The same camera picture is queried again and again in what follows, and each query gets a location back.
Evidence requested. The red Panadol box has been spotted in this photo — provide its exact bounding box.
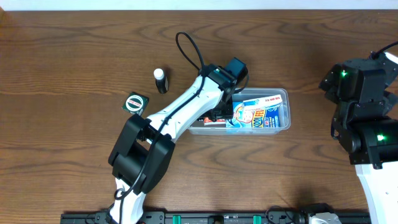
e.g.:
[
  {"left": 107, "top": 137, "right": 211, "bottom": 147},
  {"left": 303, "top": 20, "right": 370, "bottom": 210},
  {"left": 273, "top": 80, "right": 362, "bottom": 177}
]
[{"left": 203, "top": 117, "right": 226, "bottom": 126}]

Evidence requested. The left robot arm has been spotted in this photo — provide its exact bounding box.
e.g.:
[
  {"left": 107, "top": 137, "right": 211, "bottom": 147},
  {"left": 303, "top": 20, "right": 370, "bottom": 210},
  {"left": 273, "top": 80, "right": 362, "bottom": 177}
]
[{"left": 108, "top": 58, "right": 248, "bottom": 223}]

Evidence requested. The blue Kool Fever box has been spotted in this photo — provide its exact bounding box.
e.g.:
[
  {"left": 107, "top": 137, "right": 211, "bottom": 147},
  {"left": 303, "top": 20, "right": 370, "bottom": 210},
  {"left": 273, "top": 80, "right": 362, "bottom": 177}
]
[{"left": 225, "top": 101, "right": 280, "bottom": 128}]

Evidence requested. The black mounting rail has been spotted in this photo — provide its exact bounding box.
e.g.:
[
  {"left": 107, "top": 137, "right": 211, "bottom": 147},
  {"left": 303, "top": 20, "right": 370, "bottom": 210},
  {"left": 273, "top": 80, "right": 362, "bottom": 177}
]
[{"left": 60, "top": 203, "right": 377, "bottom": 224}]

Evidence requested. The green Zam-Buk box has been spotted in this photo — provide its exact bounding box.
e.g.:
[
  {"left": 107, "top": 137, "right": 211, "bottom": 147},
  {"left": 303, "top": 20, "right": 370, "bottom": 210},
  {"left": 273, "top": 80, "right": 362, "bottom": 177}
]
[{"left": 122, "top": 92, "right": 149, "bottom": 116}]

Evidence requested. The dark bottle white cap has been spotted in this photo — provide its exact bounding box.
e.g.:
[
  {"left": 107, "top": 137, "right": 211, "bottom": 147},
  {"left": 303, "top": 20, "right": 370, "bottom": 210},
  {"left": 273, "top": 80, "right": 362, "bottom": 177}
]
[{"left": 154, "top": 68, "right": 169, "bottom": 94}]

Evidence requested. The white blue Panadol box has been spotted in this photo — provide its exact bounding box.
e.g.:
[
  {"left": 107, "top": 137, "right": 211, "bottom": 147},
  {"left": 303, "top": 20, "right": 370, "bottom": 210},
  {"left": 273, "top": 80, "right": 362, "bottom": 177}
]
[{"left": 243, "top": 95, "right": 283, "bottom": 110}]

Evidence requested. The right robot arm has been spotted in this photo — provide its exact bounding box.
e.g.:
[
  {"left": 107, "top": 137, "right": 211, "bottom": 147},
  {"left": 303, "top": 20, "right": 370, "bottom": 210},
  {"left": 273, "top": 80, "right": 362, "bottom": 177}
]
[{"left": 318, "top": 52, "right": 397, "bottom": 223}]

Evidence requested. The clear plastic container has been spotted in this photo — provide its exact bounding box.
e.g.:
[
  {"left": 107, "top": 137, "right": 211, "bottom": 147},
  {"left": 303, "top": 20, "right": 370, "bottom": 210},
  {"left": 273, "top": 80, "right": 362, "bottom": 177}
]
[{"left": 188, "top": 88, "right": 291, "bottom": 135}]

